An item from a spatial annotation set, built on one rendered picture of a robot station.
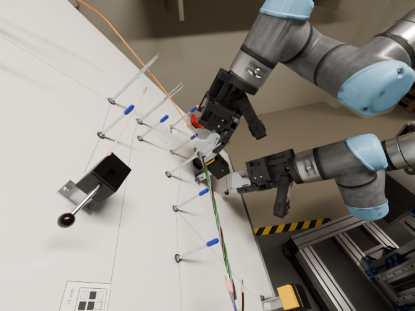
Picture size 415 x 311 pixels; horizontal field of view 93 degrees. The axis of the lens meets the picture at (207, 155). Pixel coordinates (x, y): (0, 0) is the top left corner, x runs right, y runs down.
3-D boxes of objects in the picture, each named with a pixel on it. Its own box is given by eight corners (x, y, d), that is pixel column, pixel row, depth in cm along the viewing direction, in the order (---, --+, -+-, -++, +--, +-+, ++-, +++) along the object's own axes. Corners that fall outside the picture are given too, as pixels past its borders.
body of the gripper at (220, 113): (195, 111, 47) (220, 63, 41) (226, 126, 50) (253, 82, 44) (195, 126, 41) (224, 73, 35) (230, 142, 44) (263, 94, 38)
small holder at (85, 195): (11, 232, 18) (52, 198, 16) (74, 175, 26) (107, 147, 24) (55, 258, 20) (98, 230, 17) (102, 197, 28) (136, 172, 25)
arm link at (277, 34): (328, 12, 31) (296, -22, 27) (283, 76, 37) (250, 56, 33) (299, 5, 37) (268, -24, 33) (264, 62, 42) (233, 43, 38)
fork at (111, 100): (108, 96, 41) (155, 49, 37) (115, 102, 43) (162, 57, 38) (105, 100, 40) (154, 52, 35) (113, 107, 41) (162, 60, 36)
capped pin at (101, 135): (104, 134, 35) (137, 105, 32) (104, 140, 34) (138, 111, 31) (96, 130, 34) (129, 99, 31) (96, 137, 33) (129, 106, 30)
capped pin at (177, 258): (173, 261, 32) (215, 242, 29) (174, 252, 33) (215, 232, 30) (179, 265, 33) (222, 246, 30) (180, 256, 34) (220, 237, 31)
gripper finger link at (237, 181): (223, 174, 60) (250, 167, 54) (229, 194, 59) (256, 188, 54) (218, 176, 57) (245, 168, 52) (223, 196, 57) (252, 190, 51)
